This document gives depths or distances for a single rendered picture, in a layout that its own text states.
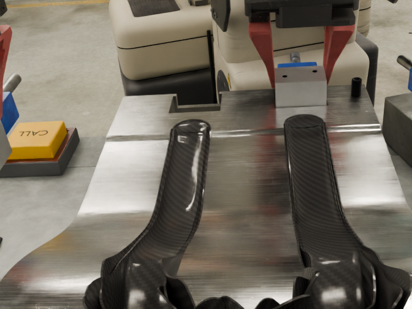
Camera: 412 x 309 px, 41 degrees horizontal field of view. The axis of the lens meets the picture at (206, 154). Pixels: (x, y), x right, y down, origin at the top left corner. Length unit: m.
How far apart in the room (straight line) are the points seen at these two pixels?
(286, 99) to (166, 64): 0.60
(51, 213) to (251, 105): 0.24
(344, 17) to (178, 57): 0.64
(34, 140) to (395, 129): 0.42
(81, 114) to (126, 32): 1.54
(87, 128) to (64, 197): 1.87
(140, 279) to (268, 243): 0.08
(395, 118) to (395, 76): 2.11
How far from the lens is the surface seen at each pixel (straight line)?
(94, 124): 2.51
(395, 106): 0.64
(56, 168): 0.67
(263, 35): 0.52
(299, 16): 0.52
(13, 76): 0.60
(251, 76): 0.85
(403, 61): 0.75
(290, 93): 0.56
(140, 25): 1.11
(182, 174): 0.49
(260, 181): 0.46
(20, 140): 0.69
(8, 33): 0.49
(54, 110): 2.72
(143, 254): 0.36
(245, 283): 0.30
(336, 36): 0.53
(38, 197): 0.65
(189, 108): 0.61
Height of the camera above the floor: 1.15
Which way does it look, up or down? 32 degrees down
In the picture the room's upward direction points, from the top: 6 degrees counter-clockwise
